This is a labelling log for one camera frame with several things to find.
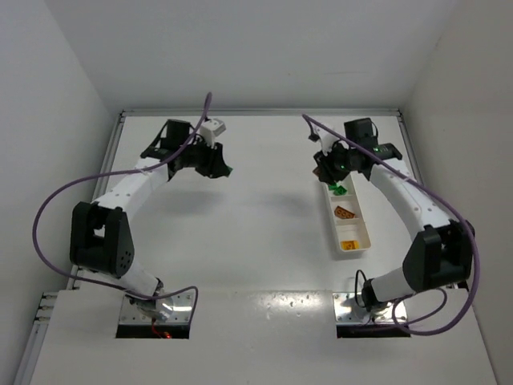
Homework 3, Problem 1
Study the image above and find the orange lego plate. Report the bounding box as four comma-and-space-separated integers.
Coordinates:
333, 205, 356, 220

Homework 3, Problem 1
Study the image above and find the yellow lego brick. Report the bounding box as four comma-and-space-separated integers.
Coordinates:
340, 240, 360, 251

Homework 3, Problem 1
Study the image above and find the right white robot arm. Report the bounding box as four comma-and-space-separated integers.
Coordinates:
306, 118, 475, 310

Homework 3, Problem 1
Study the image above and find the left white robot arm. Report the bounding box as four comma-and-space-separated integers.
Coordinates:
70, 119, 232, 300

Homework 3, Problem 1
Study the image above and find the white divided tray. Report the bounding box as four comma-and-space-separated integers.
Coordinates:
322, 175, 371, 255

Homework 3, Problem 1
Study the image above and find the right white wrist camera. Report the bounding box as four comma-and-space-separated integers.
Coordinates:
309, 128, 341, 156

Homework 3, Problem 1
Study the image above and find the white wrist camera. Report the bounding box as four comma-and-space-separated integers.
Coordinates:
198, 118, 226, 148
309, 128, 341, 156

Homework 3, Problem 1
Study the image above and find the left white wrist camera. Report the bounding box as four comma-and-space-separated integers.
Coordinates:
198, 118, 226, 148

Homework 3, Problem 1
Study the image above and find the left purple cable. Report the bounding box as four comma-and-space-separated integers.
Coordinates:
31, 92, 213, 302

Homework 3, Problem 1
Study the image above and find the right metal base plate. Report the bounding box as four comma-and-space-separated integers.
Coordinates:
333, 292, 394, 326

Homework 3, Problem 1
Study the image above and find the metal base plate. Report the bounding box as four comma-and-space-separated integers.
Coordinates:
119, 291, 196, 326
333, 292, 394, 326

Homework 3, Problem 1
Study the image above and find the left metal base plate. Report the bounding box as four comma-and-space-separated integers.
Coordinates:
119, 291, 196, 326

